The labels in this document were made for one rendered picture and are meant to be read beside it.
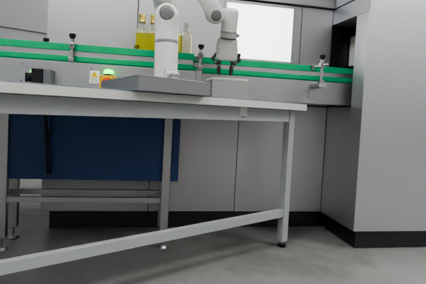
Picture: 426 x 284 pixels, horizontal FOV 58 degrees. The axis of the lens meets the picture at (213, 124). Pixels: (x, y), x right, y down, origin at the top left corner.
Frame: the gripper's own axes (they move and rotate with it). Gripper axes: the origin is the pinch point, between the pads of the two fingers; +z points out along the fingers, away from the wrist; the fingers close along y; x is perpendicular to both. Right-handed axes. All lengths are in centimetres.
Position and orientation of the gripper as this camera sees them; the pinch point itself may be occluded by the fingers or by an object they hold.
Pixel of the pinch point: (224, 70)
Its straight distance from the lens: 185.7
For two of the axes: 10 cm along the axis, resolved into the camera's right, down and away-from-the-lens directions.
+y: -9.9, -0.5, -1.5
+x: 1.3, 3.1, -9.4
